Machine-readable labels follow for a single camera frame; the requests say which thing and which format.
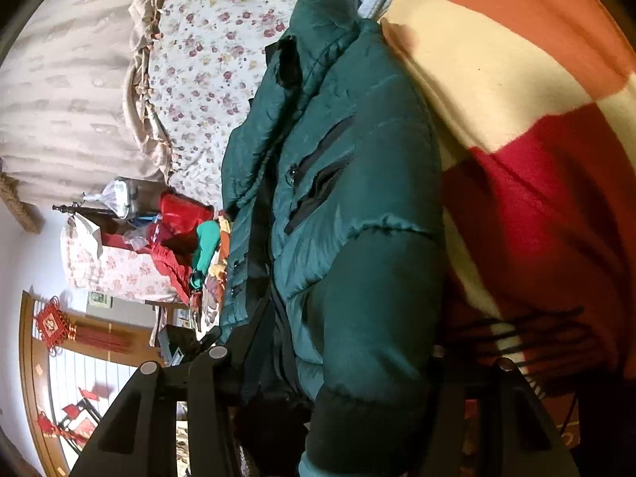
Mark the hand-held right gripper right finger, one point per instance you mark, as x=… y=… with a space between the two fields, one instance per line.
x=447 y=382

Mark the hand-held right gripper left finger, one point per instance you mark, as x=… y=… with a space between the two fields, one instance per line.
x=233 y=345

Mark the green puffer jacket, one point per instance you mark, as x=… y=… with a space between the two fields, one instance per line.
x=357 y=184

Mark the red garment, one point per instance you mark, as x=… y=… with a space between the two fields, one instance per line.
x=171 y=268

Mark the green cloth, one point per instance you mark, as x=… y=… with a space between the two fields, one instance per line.
x=206 y=248

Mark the floral pillow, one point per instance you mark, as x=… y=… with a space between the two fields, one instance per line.
x=114 y=271

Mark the red plastic bag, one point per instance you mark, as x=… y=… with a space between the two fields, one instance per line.
x=184 y=213

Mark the wooden framed window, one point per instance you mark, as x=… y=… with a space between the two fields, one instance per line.
x=35 y=382

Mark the floral bed sheet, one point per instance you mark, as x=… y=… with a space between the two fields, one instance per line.
x=213 y=59

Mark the beige ruffled bedspread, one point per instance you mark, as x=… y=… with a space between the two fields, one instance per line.
x=74 y=84

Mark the red orange checkered blanket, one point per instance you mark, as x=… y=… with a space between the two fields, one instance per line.
x=521 y=84

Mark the red knot wall decoration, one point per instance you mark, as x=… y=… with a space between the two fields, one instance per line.
x=52 y=325

